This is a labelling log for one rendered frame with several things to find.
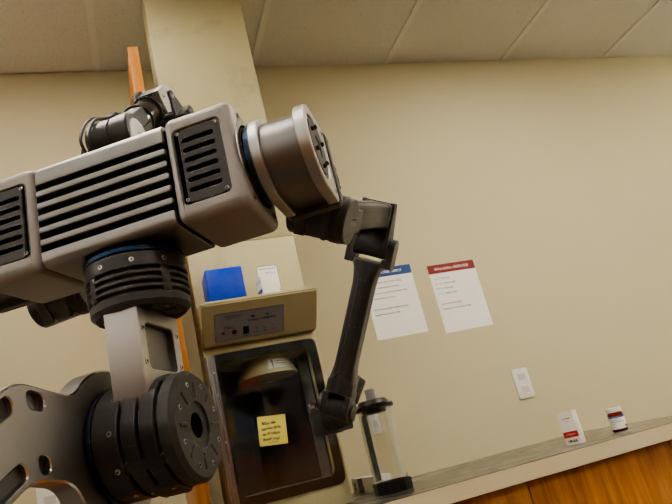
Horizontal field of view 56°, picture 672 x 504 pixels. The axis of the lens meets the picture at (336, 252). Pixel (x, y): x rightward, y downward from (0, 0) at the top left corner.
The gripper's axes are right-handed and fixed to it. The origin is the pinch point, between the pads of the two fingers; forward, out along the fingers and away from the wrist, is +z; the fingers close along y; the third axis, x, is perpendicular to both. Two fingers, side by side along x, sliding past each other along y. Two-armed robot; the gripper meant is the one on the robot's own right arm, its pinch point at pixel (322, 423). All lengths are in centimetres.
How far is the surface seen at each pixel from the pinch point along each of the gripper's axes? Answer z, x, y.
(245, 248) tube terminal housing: 6, -54, 9
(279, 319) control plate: -0.3, -29.8, 5.1
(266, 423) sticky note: 4.8, -3.8, 13.6
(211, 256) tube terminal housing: 6, -53, 19
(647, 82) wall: 45, -129, -225
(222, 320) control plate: -1.8, -31.9, 20.7
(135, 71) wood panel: -3, -111, 31
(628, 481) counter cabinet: -23, 33, -68
